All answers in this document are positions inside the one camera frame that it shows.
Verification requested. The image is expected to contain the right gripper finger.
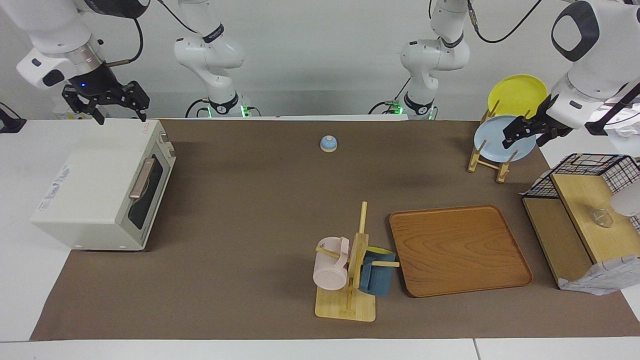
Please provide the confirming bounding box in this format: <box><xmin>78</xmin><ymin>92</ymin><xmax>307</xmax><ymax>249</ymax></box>
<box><xmin>62</xmin><ymin>86</ymin><xmax>106</xmax><ymax>126</ymax></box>
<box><xmin>119</xmin><ymin>80</ymin><xmax>151</xmax><ymax>123</ymax></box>

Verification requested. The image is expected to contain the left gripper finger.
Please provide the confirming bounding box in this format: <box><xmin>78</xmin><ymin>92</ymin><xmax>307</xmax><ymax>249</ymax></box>
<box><xmin>502</xmin><ymin>127</ymin><xmax>538</xmax><ymax>150</ymax></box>
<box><xmin>515</xmin><ymin>94</ymin><xmax>551</xmax><ymax>132</ymax></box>

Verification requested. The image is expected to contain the glass oven door with handle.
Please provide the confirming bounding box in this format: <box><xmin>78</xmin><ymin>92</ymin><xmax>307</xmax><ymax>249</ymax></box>
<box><xmin>126</xmin><ymin>150</ymin><xmax>177</xmax><ymax>247</ymax></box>

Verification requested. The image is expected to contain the white toaster oven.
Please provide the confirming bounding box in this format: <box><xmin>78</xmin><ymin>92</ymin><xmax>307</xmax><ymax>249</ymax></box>
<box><xmin>30</xmin><ymin>119</ymin><xmax>177</xmax><ymax>252</ymax></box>

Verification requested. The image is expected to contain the light blue plate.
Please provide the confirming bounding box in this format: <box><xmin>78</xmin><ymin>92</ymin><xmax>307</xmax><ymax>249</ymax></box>
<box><xmin>473</xmin><ymin>115</ymin><xmax>537</xmax><ymax>163</ymax></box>

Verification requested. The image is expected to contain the yellow plate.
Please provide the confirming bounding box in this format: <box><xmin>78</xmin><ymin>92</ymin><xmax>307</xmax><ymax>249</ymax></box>
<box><xmin>487</xmin><ymin>74</ymin><xmax>549</xmax><ymax>119</ymax></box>

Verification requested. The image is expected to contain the wooden plate rack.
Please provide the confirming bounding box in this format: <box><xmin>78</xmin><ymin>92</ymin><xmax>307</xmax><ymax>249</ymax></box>
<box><xmin>467</xmin><ymin>99</ymin><xmax>532</xmax><ymax>184</ymax></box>

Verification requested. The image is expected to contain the white crumpled sheet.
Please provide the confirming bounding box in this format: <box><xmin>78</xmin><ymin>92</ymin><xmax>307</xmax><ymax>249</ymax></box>
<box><xmin>602</xmin><ymin>102</ymin><xmax>640</xmax><ymax>151</ymax></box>

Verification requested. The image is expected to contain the wooden shelf unit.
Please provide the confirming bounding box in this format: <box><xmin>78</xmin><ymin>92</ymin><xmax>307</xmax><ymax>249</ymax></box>
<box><xmin>521</xmin><ymin>172</ymin><xmax>640</xmax><ymax>290</ymax></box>

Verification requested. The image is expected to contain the clear glass cup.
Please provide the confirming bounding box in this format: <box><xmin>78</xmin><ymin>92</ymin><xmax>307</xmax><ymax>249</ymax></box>
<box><xmin>591</xmin><ymin>207</ymin><xmax>615</xmax><ymax>229</ymax></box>

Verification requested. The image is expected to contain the translucent white cup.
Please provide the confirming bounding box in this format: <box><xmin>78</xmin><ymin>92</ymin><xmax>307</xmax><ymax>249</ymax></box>
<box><xmin>610</xmin><ymin>191</ymin><xmax>640</xmax><ymax>219</ymax></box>

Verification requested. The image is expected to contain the brown wooden tray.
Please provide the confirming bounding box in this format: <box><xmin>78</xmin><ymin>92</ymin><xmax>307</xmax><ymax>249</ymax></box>
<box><xmin>389</xmin><ymin>205</ymin><xmax>534</xmax><ymax>299</ymax></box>

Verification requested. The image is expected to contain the brown table mat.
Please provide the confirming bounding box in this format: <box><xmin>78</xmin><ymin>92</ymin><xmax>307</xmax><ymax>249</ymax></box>
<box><xmin>30</xmin><ymin>119</ymin><xmax>640</xmax><ymax>342</ymax></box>

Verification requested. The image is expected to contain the dark blue mug yellow inside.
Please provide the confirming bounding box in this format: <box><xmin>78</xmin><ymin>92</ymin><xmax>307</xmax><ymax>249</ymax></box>
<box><xmin>358</xmin><ymin>246</ymin><xmax>397</xmax><ymax>297</ymax></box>

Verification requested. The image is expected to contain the pink mug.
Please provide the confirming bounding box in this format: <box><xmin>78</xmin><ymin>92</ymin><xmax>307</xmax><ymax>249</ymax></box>
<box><xmin>313</xmin><ymin>236</ymin><xmax>350</xmax><ymax>291</ymax></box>

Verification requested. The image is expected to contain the wooden mug tree stand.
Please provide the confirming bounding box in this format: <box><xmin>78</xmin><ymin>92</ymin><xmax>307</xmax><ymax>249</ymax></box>
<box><xmin>315</xmin><ymin>201</ymin><xmax>401</xmax><ymax>322</ymax></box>

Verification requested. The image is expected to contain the black wire basket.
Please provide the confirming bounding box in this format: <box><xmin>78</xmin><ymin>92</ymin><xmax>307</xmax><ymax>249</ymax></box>
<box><xmin>527</xmin><ymin>152</ymin><xmax>640</xmax><ymax>232</ymax></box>

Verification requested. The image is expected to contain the black base cable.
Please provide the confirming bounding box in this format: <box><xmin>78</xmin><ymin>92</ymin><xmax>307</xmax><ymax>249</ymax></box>
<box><xmin>185</xmin><ymin>97</ymin><xmax>211</xmax><ymax>119</ymax></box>
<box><xmin>369</xmin><ymin>77</ymin><xmax>412</xmax><ymax>116</ymax></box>

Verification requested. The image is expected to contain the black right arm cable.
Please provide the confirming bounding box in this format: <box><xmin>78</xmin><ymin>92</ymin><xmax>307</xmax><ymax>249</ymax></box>
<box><xmin>105</xmin><ymin>0</ymin><xmax>201</xmax><ymax>68</ymax></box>

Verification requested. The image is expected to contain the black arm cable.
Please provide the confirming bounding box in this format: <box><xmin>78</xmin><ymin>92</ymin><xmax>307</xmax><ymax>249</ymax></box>
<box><xmin>105</xmin><ymin>0</ymin><xmax>201</xmax><ymax>68</ymax></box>
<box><xmin>467</xmin><ymin>0</ymin><xmax>640</xmax><ymax>136</ymax></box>

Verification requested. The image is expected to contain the black clamp bracket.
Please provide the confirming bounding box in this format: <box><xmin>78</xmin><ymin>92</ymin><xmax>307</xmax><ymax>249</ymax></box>
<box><xmin>0</xmin><ymin>101</ymin><xmax>27</xmax><ymax>134</ymax></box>

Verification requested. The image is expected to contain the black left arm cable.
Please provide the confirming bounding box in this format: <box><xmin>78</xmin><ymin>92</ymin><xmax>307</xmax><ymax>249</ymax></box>
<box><xmin>467</xmin><ymin>0</ymin><xmax>640</xmax><ymax>136</ymax></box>

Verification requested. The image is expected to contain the plastic wrapped wire panel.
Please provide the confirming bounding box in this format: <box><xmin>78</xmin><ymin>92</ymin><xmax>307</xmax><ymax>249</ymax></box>
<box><xmin>558</xmin><ymin>254</ymin><xmax>640</xmax><ymax>297</ymax></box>

